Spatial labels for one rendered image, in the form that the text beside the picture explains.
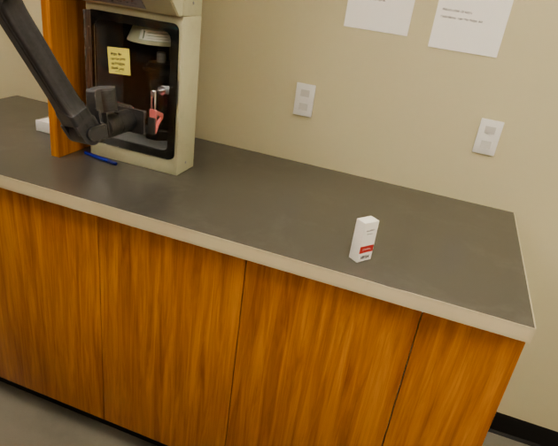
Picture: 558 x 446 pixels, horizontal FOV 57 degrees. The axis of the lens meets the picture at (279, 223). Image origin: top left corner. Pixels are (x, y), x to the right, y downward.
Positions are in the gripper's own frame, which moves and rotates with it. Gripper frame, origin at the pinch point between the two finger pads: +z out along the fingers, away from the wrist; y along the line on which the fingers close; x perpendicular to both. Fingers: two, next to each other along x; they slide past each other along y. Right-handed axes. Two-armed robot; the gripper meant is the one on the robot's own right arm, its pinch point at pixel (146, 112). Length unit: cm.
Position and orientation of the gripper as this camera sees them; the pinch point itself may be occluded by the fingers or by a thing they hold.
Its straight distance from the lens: 153.9
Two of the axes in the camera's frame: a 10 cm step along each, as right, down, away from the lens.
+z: 3.4, -3.8, 8.6
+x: -1.2, 8.9, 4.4
